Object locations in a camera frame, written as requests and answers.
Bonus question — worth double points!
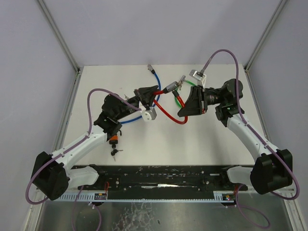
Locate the red cable lock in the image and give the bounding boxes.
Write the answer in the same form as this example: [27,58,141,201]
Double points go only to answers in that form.
[154,82,188,125]

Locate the green cable lock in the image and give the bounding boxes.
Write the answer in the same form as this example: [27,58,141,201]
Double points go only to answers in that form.
[173,75,196,102]

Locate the orange black padlock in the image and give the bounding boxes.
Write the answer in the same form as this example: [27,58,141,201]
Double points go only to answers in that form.
[109,134,118,149]

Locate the red lock silver keys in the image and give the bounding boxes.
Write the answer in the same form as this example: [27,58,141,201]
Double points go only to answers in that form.
[177,80,183,90]

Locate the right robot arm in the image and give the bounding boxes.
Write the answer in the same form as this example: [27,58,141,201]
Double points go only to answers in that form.
[178,79,293,194]

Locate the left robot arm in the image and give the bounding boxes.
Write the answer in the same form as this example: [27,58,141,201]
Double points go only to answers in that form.
[28,85,159,200]

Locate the black padlock keys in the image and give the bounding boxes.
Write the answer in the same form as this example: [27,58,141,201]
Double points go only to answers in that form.
[111,149,123,161]

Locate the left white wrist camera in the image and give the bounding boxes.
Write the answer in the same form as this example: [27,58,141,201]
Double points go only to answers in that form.
[141,106,157,122]

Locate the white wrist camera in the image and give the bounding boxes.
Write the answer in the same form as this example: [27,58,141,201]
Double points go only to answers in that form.
[189,70,206,89]
[141,106,157,122]

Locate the blue cable lock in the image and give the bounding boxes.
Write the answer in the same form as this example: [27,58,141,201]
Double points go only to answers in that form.
[120,64,162,125]

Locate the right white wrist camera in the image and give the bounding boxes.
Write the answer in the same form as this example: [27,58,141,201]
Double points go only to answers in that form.
[189,70,206,89]

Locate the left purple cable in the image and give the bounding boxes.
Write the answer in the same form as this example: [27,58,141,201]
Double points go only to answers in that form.
[25,88,144,231]

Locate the left aluminium frame post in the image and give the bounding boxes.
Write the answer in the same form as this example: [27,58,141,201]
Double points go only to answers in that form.
[36,0,80,73]

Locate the aluminium frame post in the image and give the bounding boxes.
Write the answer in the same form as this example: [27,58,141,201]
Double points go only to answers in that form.
[244,0,289,73]
[36,0,80,73]

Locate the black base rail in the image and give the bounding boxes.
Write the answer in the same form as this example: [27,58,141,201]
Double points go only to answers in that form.
[84,165,239,194]

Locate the white slotted cable duct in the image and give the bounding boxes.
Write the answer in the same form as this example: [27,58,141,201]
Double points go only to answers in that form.
[57,187,234,203]

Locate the right aluminium frame post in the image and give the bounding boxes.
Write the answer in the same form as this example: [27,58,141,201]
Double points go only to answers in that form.
[244,0,289,73]

